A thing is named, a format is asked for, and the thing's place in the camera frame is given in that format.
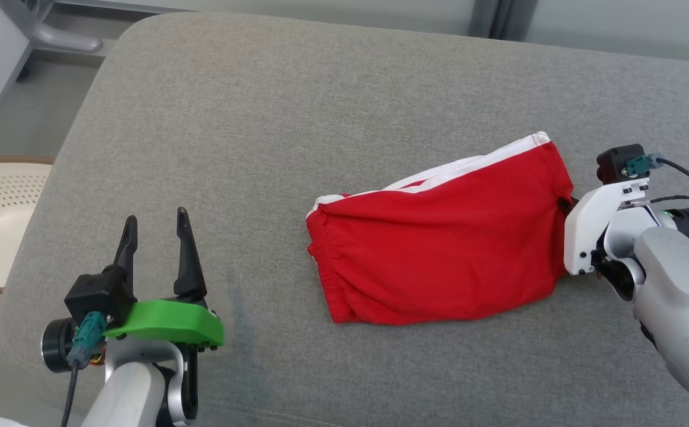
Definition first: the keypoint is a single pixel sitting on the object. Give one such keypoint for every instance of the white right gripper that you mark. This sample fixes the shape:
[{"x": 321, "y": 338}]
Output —
[{"x": 584, "y": 228}]

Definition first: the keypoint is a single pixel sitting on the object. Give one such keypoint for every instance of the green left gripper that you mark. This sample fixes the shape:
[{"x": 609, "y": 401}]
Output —
[{"x": 166, "y": 320}]

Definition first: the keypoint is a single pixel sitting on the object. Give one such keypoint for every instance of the red shorts with white stripe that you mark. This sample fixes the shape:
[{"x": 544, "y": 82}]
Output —
[{"x": 439, "y": 249}]

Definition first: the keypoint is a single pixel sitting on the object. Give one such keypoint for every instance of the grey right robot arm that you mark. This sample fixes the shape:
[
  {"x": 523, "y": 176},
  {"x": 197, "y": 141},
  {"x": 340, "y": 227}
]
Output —
[{"x": 676, "y": 284}]

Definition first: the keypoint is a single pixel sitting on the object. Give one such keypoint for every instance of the cream perforated laundry basket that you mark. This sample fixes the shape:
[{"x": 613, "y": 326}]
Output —
[{"x": 0, "y": 237}]

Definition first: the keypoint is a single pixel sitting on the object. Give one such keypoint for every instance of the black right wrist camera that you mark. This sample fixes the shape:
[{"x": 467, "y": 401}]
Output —
[{"x": 614, "y": 163}]

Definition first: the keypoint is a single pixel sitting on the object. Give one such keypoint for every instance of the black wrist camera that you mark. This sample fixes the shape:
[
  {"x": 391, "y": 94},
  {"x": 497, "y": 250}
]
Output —
[
  {"x": 92, "y": 293},
  {"x": 614, "y": 163}
]

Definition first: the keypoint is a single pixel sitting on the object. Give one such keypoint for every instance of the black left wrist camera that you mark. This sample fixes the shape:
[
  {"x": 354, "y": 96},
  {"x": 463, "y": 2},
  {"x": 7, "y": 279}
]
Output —
[{"x": 92, "y": 293}]

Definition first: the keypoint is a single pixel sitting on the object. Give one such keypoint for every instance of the grey partition post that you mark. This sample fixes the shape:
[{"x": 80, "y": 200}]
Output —
[{"x": 501, "y": 18}]

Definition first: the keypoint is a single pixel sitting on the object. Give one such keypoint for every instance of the grey metal rail frame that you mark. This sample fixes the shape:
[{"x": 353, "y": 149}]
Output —
[{"x": 66, "y": 40}]

